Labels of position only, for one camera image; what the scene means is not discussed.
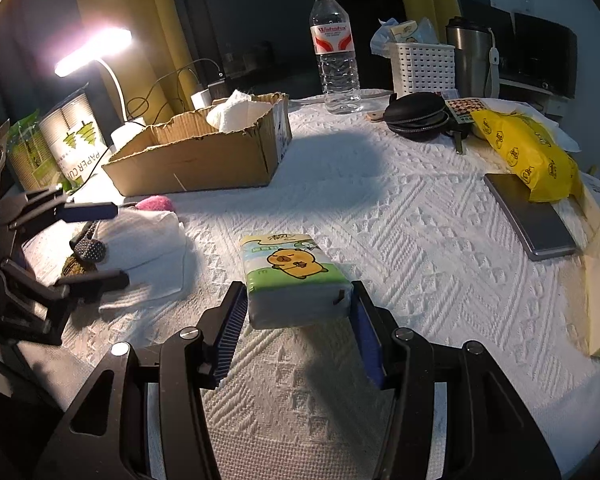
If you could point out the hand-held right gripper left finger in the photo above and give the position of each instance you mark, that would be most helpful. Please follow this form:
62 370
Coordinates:
229 327

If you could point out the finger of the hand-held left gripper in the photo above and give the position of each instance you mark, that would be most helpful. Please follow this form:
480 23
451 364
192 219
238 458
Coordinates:
87 211
97 282

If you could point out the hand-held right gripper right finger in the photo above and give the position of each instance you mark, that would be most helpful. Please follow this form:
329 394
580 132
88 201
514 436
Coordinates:
367 342

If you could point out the cartoon print tissue pack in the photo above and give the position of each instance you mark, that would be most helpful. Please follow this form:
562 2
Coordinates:
290 272

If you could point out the dark spotted fabric piece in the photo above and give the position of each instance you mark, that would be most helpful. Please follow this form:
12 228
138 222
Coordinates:
90 250

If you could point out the green snack packet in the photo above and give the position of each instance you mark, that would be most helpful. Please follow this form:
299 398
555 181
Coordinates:
27 155

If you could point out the white folded cloth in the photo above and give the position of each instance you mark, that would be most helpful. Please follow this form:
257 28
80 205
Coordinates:
145 250

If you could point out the pink fuzzy ball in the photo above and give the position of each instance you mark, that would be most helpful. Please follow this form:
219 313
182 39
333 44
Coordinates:
156 203

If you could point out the paper cup sleeve pack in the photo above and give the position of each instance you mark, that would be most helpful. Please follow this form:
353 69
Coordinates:
75 135

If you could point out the white toilet paper roll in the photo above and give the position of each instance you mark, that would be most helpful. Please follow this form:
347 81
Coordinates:
127 132

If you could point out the open cardboard box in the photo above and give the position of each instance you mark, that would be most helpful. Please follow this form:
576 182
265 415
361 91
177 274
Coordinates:
190 162

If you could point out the white embossed tablecloth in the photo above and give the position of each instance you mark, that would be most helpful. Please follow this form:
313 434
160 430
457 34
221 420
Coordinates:
405 220

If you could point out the white power adapter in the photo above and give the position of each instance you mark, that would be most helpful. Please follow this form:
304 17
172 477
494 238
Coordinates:
201 100

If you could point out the white desk lamp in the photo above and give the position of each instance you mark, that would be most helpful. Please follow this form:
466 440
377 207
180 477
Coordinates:
95 47

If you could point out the white crumpled tissue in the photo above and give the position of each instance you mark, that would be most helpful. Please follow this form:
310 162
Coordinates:
236 110

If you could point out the grey flat tablet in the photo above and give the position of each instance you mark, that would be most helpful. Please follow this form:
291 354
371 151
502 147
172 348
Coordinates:
535 220

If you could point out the black zip case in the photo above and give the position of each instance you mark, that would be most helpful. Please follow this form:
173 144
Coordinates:
415 115

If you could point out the yellow printed plastic bag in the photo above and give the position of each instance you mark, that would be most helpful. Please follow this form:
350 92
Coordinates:
527 152

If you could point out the checkered print card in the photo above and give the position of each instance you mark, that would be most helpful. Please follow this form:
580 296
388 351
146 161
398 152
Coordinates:
465 110

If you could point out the white perforated plastic basket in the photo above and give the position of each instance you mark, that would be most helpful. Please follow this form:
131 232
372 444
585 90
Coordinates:
422 70

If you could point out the clear plastic water bottle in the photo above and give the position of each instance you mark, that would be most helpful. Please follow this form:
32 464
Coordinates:
336 60

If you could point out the stainless steel tumbler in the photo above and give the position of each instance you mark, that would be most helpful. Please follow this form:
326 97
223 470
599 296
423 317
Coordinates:
467 57

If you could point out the blue face mask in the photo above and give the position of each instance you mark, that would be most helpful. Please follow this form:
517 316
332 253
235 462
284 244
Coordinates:
382 37

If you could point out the small pale tissue packet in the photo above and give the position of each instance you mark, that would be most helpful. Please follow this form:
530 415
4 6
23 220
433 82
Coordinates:
410 32

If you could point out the black electronic device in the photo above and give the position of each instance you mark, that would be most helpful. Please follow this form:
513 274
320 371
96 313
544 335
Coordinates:
540 52

